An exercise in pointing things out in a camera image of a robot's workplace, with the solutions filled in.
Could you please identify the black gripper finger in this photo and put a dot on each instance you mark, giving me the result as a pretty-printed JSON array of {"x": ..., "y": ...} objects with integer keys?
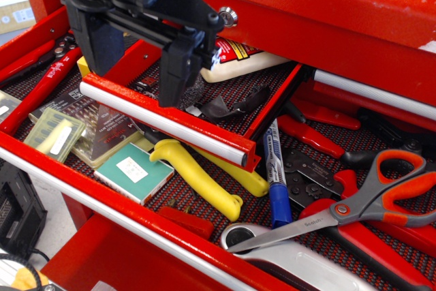
[
  {"x": 181, "y": 62},
  {"x": 101, "y": 44}
]

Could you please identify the grey orange Scotch scissors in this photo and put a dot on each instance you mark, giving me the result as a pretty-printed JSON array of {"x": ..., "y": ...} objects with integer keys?
[{"x": 374, "y": 201}]

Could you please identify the silver drawer lock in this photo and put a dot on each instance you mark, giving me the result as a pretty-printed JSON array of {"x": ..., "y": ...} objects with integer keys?
[{"x": 229, "y": 16}]

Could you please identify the small red open drawer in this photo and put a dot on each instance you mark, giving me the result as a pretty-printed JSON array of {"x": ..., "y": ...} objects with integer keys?
[{"x": 233, "y": 140}]

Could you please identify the large red open drawer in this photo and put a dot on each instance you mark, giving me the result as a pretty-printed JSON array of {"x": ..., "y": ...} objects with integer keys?
[{"x": 103, "y": 249}]

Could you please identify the black yellow box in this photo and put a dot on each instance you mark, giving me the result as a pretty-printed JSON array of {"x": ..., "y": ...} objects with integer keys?
[{"x": 83, "y": 66}]

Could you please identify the small red black usb stick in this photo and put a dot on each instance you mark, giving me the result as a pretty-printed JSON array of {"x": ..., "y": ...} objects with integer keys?
[{"x": 145, "y": 84}]

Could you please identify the white glue bottle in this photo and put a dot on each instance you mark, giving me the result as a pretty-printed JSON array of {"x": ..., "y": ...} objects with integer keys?
[{"x": 238, "y": 59}]

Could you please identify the black tape scrap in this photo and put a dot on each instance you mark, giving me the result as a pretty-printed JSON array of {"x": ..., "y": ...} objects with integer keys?
[{"x": 216, "y": 110}]

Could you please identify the clear drill bit case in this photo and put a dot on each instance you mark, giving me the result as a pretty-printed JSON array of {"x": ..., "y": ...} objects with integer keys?
[{"x": 106, "y": 130}]

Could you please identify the yellow-green plastic bit case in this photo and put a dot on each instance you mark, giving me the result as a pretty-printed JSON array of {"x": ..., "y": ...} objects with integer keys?
[{"x": 55, "y": 134}]

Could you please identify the green small box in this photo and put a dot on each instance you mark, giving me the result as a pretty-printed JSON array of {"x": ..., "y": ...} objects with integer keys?
[{"x": 131, "y": 173}]

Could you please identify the small red flat tool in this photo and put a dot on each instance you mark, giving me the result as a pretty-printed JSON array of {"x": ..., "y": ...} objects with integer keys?
[{"x": 192, "y": 223}]

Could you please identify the red tool chest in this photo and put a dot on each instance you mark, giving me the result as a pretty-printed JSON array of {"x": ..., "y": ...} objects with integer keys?
[{"x": 386, "y": 44}]

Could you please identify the blue whiteboard marker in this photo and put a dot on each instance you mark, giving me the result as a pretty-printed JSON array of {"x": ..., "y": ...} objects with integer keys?
[{"x": 281, "y": 213}]

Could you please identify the black electronic device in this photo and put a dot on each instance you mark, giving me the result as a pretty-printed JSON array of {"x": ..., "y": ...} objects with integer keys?
[{"x": 23, "y": 215}]

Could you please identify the silver utility knife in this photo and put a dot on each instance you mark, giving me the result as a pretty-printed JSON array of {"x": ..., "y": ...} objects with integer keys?
[{"x": 303, "y": 268}]

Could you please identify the red wire stripper tool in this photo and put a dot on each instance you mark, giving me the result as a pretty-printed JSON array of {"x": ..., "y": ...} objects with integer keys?
[{"x": 45, "y": 66}]

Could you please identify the yellow handled pliers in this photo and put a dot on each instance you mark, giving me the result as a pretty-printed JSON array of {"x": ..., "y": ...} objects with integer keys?
[{"x": 172, "y": 151}]

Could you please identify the red black handled pliers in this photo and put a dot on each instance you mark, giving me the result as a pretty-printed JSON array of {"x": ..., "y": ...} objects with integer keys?
[{"x": 348, "y": 139}]

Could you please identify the red handled crimping tool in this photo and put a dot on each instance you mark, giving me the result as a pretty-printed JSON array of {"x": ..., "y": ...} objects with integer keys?
[{"x": 365, "y": 245}]

